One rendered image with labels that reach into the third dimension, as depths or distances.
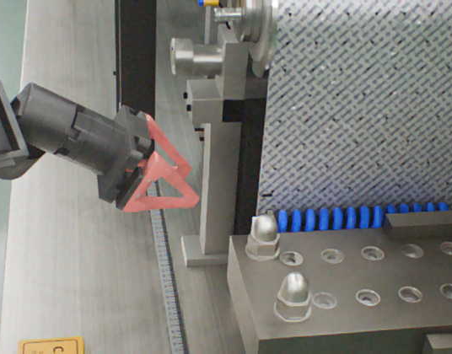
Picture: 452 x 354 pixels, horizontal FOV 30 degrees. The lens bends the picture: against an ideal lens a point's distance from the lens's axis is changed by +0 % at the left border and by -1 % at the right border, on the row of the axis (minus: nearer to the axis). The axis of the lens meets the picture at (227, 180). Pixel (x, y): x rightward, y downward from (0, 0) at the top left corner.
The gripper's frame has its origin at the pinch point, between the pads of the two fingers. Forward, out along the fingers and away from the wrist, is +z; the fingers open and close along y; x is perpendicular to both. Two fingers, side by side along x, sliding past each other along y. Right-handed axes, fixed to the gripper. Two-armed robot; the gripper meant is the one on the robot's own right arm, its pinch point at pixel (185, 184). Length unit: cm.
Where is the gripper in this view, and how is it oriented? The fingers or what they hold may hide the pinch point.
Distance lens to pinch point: 91.1
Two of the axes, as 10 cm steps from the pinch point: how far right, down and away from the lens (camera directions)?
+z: 8.2, 3.9, 4.2
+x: 5.4, -7.5, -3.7
